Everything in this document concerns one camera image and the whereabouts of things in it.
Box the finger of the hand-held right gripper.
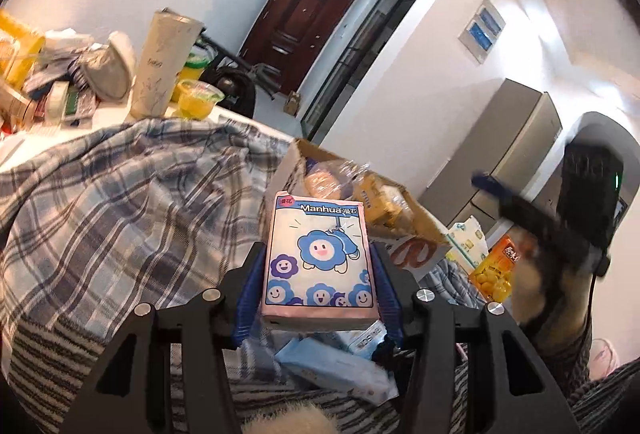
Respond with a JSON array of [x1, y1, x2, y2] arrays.
[[472, 171, 601, 272]]

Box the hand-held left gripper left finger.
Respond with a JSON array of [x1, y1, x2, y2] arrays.
[[65, 241, 266, 434]]

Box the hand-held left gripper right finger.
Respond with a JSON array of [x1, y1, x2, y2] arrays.
[[370, 241, 576, 434]]

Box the pink tissue pack blue flowers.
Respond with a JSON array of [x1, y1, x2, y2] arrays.
[[261, 191, 379, 330]]

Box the white cardboard box orange print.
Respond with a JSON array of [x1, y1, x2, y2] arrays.
[[272, 138, 451, 285]]

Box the person's right forearm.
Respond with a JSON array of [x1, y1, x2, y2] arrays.
[[512, 227, 640, 434]]

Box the white blue mask packet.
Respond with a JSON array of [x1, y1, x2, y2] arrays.
[[335, 319, 391, 360]]

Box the orange snack packet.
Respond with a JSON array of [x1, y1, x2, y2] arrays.
[[467, 234, 523, 302]]

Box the white green tissue pack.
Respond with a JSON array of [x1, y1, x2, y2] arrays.
[[445, 217, 488, 272]]

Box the light blue wipes packet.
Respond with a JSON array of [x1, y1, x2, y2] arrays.
[[274, 336, 401, 402]]

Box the grey cabinet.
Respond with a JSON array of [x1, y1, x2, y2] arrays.
[[417, 78, 563, 235]]

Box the yellow bread packet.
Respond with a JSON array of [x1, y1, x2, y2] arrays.
[[350, 169, 416, 235]]

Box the tan bun packet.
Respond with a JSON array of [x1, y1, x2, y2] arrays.
[[302, 159, 358, 200]]

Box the pink slipper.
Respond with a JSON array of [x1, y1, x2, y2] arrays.
[[587, 338, 621, 382]]

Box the blue plaid blanket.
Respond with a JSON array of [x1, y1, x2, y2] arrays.
[[0, 117, 481, 350]]

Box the person's striped robe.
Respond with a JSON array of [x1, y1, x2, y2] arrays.
[[0, 309, 416, 434]]

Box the yellow jelly cup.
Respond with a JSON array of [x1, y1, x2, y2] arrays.
[[176, 79, 226, 119]]

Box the dark framed glass door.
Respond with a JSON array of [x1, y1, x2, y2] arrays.
[[300, 0, 436, 140]]

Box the tall white cup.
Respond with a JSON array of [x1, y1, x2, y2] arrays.
[[130, 9, 203, 120]]

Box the grey pouch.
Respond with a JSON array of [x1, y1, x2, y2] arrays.
[[80, 32, 136, 102]]

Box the dark red entrance door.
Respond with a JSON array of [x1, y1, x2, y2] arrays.
[[239, 0, 358, 98]]

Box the pile of assorted packets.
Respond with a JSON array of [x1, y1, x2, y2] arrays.
[[0, 29, 101, 130]]

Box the yellow plastic box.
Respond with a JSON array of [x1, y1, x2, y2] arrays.
[[0, 9, 46, 90]]

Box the black cable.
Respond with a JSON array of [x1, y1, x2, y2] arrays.
[[585, 271, 598, 350]]

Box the wall electrical panel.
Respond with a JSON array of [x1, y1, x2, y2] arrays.
[[457, 0, 506, 62]]

